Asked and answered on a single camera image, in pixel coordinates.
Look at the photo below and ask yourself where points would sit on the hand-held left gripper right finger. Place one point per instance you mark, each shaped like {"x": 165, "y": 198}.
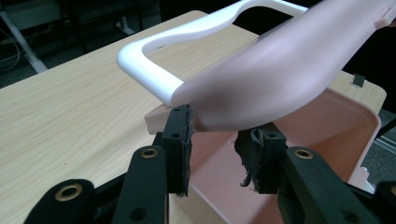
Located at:
{"x": 267, "y": 155}

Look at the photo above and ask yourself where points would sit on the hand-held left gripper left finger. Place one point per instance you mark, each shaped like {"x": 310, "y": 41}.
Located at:
{"x": 177, "y": 149}

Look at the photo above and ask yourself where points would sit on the pink storage box with lid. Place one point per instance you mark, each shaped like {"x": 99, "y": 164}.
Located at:
{"x": 264, "y": 77}

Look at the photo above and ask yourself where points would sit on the small dark grey tab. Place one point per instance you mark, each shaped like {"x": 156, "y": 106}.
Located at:
{"x": 358, "y": 81}

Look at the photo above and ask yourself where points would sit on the white desk with metal legs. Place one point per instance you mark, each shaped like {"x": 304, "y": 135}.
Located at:
{"x": 28, "y": 56}

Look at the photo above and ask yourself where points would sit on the aluminium floor rail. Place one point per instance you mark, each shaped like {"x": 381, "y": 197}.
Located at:
{"x": 386, "y": 144}

